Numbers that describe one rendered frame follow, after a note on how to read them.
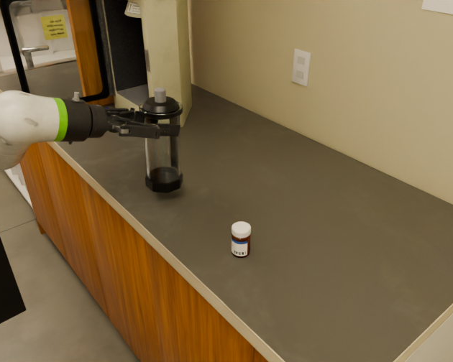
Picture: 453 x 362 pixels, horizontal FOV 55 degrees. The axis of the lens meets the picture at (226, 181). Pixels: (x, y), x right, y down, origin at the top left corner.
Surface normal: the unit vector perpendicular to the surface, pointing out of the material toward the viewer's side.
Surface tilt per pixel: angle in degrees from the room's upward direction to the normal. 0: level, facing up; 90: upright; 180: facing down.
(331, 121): 90
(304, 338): 0
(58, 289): 0
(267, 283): 0
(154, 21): 90
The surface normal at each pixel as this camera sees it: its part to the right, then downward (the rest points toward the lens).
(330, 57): -0.78, 0.34
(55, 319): 0.00, -0.84
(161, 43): 0.63, 0.41
